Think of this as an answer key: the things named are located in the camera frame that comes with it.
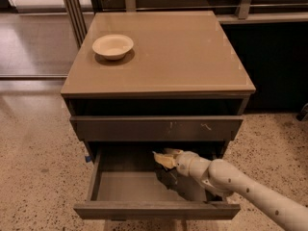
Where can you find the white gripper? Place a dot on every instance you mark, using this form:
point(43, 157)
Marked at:
point(184, 162)

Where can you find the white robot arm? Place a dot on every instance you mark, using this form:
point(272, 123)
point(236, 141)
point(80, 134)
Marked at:
point(222, 178)

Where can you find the open middle drawer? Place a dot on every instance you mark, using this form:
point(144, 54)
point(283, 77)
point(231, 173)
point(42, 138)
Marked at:
point(124, 186)

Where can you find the grey drawer cabinet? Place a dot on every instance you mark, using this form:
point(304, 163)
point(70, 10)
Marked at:
point(181, 64)

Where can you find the closed top drawer front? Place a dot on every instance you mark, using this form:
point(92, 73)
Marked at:
point(156, 128)

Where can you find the blue tape piece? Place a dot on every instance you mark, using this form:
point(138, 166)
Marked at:
point(87, 159)

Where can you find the white paper bowl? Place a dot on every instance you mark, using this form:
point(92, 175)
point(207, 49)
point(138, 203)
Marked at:
point(113, 47)

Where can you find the metal railing frame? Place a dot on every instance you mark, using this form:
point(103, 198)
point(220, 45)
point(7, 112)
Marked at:
point(228, 11)

